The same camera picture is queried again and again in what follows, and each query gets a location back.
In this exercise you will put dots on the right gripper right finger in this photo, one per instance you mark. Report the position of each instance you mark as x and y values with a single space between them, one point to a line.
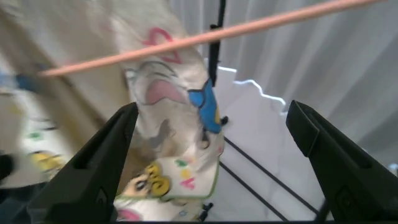
348 186

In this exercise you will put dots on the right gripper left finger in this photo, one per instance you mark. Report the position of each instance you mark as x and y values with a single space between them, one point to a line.
84 180

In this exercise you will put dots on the cream printed garment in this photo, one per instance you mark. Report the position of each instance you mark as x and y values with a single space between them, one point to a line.
168 124

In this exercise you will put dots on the pink clothes hanger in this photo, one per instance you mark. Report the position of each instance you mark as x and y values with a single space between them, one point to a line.
217 35

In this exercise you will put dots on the black clothes rack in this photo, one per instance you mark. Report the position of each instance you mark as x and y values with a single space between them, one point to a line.
214 56

